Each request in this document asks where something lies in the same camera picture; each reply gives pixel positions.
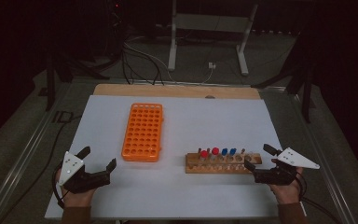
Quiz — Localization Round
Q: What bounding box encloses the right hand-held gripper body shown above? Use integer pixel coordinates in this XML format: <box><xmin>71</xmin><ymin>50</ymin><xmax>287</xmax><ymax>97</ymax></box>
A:
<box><xmin>254</xmin><ymin>147</ymin><xmax>321</xmax><ymax>187</ymax></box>

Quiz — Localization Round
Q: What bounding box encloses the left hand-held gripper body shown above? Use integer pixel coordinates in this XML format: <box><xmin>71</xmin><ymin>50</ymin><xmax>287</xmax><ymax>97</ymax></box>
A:
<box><xmin>58</xmin><ymin>151</ymin><xmax>112</xmax><ymax>194</ymax></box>

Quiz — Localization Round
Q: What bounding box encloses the wooden test tube rack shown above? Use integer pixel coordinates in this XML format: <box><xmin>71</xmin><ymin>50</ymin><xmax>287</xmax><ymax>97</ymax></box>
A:
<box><xmin>185</xmin><ymin>147</ymin><xmax>263</xmax><ymax>175</ymax></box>

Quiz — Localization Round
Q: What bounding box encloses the orange test tube rack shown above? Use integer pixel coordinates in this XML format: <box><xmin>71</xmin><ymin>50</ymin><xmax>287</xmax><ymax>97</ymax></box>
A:
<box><xmin>121</xmin><ymin>103</ymin><xmax>164</xmax><ymax>163</ymax></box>

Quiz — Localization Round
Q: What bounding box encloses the person's left hand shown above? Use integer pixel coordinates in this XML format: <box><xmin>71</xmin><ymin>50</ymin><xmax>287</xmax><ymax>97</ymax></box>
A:
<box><xmin>55</xmin><ymin>169</ymin><xmax>97</xmax><ymax>209</ymax></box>

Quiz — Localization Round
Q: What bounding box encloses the person's right hand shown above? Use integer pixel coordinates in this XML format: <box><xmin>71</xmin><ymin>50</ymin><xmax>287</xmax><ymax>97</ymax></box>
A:
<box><xmin>268</xmin><ymin>158</ymin><xmax>304</xmax><ymax>205</ymax></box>

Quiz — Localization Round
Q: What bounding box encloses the white table mat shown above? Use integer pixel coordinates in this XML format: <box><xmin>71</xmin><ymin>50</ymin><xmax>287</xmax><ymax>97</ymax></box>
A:
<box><xmin>44</xmin><ymin>94</ymin><xmax>308</xmax><ymax>219</ymax></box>

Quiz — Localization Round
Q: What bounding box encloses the black tripod stand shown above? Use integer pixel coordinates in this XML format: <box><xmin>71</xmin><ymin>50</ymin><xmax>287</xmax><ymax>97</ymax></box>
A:
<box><xmin>44</xmin><ymin>50</ymin><xmax>110</xmax><ymax>112</ymax></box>
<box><xmin>251</xmin><ymin>29</ymin><xmax>318</xmax><ymax>124</ymax></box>

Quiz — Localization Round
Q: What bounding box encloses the grey metal stand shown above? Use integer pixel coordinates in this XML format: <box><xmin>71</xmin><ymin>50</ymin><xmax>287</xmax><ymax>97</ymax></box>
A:
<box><xmin>167</xmin><ymin>0</ymin><xmax>259</xmax><ymax>77</ymax></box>

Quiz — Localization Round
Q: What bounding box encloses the black floor cable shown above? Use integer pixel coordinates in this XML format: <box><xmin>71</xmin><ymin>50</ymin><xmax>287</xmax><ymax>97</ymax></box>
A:
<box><xmin>0</xmin><ymin>114</ymin><xmax>84</xmax><ymax>224</ymax></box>

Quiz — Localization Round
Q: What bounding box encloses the left hand-held gripper cable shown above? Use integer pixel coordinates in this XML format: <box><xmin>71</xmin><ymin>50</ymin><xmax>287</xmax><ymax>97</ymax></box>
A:
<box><xmin>51</xmin><ymin>163</ymin><xmax>67</xmax><ymax>210</ymax></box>

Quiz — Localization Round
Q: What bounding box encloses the hand-held gripper cable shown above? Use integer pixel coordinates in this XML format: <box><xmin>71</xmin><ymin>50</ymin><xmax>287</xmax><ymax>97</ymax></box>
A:
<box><xmin>51</xmin><ymin>163</ymin><xmax>67</xmax><ymax>210</ymax></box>
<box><xmin>294</xmin><ymin>172</ymin><xmax>343</xmax><ymax>224</ymax></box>

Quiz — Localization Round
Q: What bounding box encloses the aluminium frame rail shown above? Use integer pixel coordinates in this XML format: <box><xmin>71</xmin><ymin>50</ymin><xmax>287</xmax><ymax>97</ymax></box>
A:
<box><xmin>287</xmin><ymin>92</ymin><xmax>358</xmax><ymax>224</ymax></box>
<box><xmin>0</xmin><ymin>83</ymin><xmax>73</xmax><ymax>224</ymax></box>

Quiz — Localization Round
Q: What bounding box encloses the right hand-held gripper cable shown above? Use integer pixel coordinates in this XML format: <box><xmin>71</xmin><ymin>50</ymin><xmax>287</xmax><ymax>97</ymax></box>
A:
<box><xmin>294</xmin><ymin>172</ymin><xmax>343</xmax><ymax>224</ymax></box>

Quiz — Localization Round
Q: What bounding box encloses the black cable bundle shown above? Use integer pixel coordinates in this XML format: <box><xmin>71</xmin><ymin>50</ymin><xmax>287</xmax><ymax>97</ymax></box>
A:
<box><xmin>120</xmin><ymin>40</ymin><xmax>166</xmax><ymax>86</ymax></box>

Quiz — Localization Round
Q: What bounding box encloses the white cable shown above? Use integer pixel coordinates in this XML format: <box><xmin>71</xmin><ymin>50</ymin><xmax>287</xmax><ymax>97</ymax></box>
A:
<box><xmin>124</xmin><ymin>35</ymin><xmax>214</xmax><ymax>86</ymax></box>

